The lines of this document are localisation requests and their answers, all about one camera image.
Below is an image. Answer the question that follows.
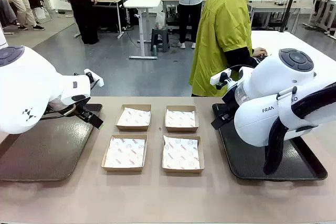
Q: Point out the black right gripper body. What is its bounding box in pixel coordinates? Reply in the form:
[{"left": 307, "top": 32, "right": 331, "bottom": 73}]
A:
[{"left": 222, "top": 87, "right": 238, "bottom": 120}]

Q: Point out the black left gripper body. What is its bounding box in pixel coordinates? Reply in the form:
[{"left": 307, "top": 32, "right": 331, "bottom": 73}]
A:
[{"left": 76, "top": 102, "right": 92, "bottom": 119}]

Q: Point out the brown cardboard food box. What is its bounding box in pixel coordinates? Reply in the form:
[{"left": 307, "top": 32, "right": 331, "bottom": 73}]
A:
[
  {"left": 162, "top": 134, "right": 205, "bottom": 174},
  {"left": 115, "top": 104, "right": 152, "bottom": 132},
  {"left": 101, "top": 134, "right": 148, "bottom": 172},
  {"left": 164, "top": 105, "right": 199, "bottom": 133}
]

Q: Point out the person's right forearm black sleeve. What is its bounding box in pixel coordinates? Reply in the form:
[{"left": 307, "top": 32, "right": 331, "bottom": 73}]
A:
[{"left": 224, "top": 46, "right": 259, "bottom": 72}]

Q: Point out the dark plastic serving tray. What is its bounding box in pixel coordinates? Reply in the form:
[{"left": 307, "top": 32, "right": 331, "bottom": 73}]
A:
[
  {"left": 0, "top": 103, "right": 103, "bottom": 182},
  {"left": 212, "top": 103, "right": 328, "bottom": 182}
]

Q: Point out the white red-printed liner paper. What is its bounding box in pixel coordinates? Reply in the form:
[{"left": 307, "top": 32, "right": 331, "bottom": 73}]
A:
[
  {"left": 162, "top": 135, "right": 201, "bottom": 170},
  {"left": 104, "top": 136, "right": 146, "bottom": 168},
  {"left": 165, "top": 109, "right": 196, "bottom": 128},
  {"left": 117, "top": 107, "right": 152, "bottom": 127}
]

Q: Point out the person in green jacket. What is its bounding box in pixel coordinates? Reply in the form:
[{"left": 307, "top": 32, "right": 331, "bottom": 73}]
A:
[{"left": 188, "top": 0, "right": 268, "bottom": 98}]

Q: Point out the grey plastic stool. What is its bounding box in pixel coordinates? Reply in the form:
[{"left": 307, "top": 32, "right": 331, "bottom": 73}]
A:
[{"left": 150, "top": 26, "right": 170, "bottom": 53}]

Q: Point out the bystander in black clothes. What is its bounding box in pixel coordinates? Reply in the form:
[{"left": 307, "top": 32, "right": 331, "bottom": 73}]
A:
[{"left": 58, "top": 0, "right": 100, "bottom": 45}]

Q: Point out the clear plastic bag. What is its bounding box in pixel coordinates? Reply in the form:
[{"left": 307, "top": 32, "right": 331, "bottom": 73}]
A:
[{"left": 154, "top": 12, "right": 166, "bottom": 30}]

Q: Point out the black tripod pole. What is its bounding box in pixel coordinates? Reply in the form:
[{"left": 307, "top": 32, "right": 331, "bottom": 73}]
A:
[{"left": 278, "top": 0, "right": 303, "bottom": 34}]

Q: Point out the white standing desk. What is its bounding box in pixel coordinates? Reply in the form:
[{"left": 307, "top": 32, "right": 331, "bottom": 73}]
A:
[{"left": 123, "top": 0, "right": 163, "bottom": 60}]

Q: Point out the thin cable on left arm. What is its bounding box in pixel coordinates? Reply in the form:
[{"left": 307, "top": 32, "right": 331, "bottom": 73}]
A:
[{"left": 43, "top": 103, "right": 77, "bottom": 119}]

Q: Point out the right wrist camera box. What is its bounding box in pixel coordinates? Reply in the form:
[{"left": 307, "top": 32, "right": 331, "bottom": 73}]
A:
[{"left": 209, "top": 68, "right": 233, "bottom": 90}]

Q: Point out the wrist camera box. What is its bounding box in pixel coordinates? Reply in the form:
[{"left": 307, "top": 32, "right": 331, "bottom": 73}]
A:
[
  {"left": 83, "top": 68, "right": 105, "bottom": 88},
  {"left": 209, "top": 68, "right": 233, "bottom": 90}
]

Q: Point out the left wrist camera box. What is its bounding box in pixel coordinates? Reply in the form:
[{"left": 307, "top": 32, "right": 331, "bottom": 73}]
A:
[{"left": 83, "top": 68, "right": 105, "bottom": 88}]

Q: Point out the black cable sleeve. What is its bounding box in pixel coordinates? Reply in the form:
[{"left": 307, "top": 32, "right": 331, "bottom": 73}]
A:
[{"left": 263, "top": 82, "right": 336, "bottom": 175}]

